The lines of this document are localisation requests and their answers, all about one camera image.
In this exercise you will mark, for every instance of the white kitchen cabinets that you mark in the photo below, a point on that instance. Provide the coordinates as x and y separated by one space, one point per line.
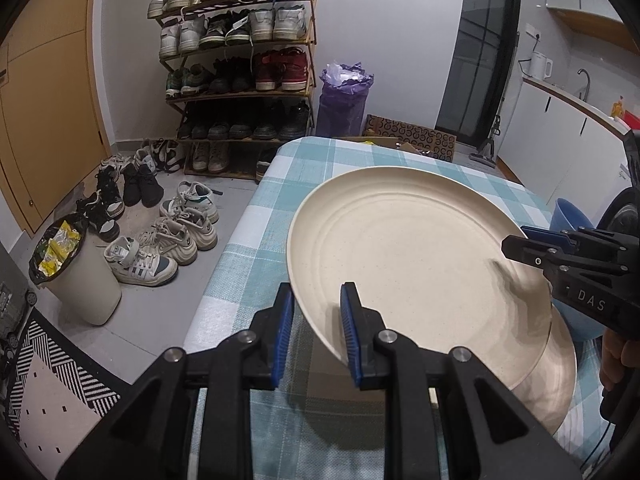
585 15
560 135

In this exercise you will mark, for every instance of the purple bag bin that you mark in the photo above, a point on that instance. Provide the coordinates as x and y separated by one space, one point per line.
342 105

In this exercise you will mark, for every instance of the wooden shoe rack with shoes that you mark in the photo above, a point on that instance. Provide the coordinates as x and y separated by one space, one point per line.
240 75

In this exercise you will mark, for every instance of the red box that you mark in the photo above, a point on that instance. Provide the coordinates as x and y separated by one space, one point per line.
631 116

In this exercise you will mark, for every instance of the white wall socket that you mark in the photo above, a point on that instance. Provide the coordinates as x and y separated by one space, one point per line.
534 32

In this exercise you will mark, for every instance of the black framed glass door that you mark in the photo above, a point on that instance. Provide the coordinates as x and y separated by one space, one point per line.
480 50

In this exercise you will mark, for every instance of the brown cardboard snack box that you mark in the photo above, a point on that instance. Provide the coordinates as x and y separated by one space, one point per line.
350 141

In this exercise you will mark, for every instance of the black and white patterned rug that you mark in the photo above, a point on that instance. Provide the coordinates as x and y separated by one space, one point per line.
55 385

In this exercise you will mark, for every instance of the chrome kitchen faucet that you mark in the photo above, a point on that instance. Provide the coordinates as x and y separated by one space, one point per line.
585 85

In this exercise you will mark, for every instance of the cluster of loose sneakers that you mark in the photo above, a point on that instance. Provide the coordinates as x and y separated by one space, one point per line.
150 220

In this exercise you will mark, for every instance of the teal checked tablecloth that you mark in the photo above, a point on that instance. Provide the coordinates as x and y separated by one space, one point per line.
240 280

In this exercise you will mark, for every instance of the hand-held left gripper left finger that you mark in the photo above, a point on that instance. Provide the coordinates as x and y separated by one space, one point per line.
282 340

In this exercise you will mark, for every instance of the person's right hand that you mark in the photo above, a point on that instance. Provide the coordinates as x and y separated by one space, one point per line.
616 360

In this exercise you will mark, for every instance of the yellow wooden door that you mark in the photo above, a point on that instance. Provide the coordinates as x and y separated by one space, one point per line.
45 110

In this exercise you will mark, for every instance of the white electric kettle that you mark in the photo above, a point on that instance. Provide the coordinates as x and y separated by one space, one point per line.
540 66

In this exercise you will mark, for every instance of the small cream plate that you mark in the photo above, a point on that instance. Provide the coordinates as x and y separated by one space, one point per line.
415 260

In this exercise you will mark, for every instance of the large cream plate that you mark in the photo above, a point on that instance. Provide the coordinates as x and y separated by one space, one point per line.
557 380

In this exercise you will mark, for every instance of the white lower kitchen cabinets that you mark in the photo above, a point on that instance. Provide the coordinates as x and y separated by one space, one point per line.
560 135

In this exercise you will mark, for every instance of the yellow bottle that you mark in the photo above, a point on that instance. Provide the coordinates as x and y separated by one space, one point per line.
618 107

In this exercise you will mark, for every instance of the beige trash bin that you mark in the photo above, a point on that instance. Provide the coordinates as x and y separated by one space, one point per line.
85 290

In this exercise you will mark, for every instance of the light blue bowl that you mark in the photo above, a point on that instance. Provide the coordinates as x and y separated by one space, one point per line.
567 217

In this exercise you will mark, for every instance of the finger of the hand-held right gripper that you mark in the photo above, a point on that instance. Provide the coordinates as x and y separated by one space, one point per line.
525 252
547 237

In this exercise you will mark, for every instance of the white washing machine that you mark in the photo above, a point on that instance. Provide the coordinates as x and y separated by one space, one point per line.
620 210

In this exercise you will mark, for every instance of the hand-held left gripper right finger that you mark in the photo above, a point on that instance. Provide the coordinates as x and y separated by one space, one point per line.
351 340

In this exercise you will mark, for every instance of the white upper kitchen cabinets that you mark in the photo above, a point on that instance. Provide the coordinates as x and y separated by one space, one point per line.
585 15

